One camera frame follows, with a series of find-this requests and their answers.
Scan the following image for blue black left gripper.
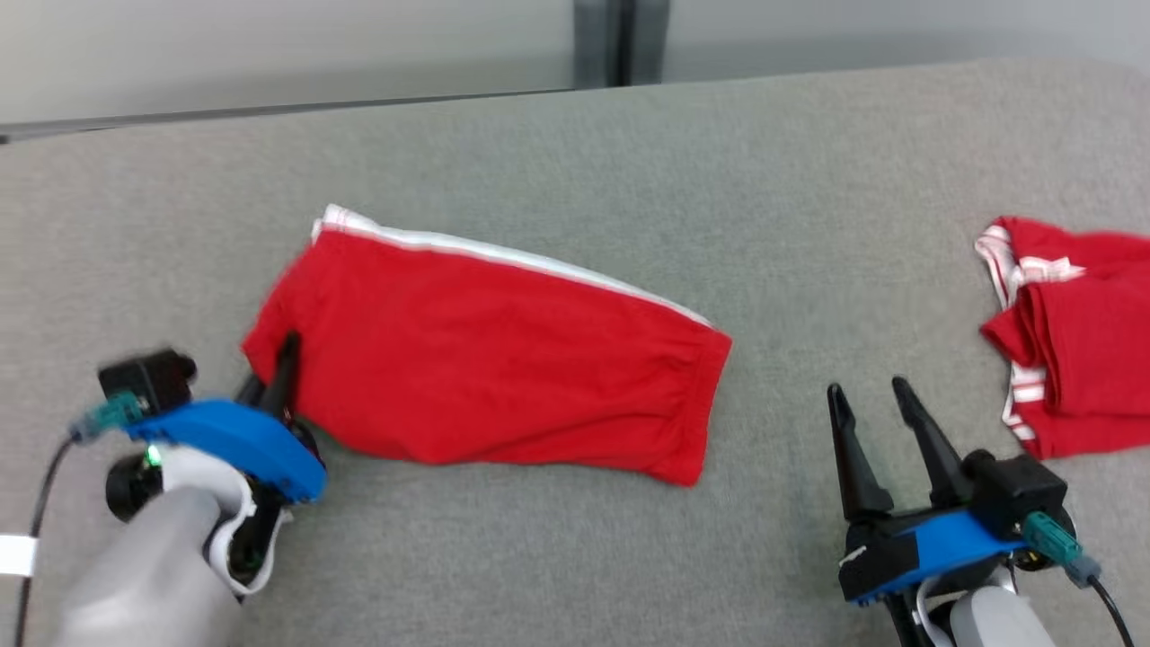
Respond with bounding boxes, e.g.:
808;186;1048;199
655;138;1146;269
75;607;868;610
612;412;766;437
105;332;327;597

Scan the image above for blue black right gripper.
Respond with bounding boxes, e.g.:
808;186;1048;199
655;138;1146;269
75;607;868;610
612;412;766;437
826;375;1027;606

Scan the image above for red Bulls basketball jersey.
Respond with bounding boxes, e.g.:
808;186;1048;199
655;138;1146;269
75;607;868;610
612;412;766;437
975;216;1150;462

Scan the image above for red shorts with white stripe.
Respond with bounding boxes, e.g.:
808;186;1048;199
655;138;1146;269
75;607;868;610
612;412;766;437
240;204;734;489

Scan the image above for white cable label tag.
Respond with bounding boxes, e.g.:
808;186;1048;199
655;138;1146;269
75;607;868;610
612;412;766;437
0;535;40;577

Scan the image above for grey metal partition post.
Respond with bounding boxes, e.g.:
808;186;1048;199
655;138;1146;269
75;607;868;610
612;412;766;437
572;0;671;89

